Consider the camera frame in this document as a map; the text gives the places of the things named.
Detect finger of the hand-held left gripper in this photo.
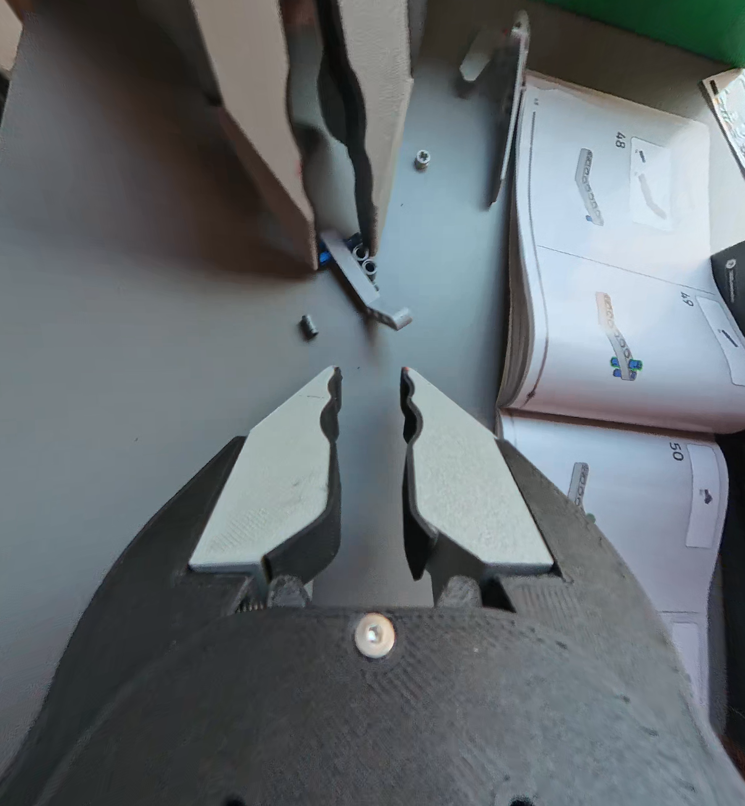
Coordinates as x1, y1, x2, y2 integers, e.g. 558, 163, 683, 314
139, 0, 332, 272
317, 0, 427, 256

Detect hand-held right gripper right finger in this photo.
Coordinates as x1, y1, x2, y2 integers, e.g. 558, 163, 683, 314
399, 366, 556, 605

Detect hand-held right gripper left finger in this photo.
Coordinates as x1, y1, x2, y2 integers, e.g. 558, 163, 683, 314
189, 366, 343, 596

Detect grey angled lego beam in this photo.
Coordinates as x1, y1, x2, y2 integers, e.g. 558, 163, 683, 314
317, 230, 412, 332

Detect white lego instruction booklet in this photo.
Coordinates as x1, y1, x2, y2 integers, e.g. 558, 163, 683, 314
495, 71, 745, 738

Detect green box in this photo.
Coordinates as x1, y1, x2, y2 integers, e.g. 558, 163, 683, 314
530, 0, 745, 69

